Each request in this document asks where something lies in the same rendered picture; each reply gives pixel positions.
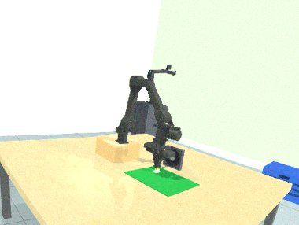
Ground green circuit board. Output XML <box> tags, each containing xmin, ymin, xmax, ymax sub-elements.
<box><xmin>124</xmin><ymin>166</ymin><xmax>200</xmax><ymax>197</ymax></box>

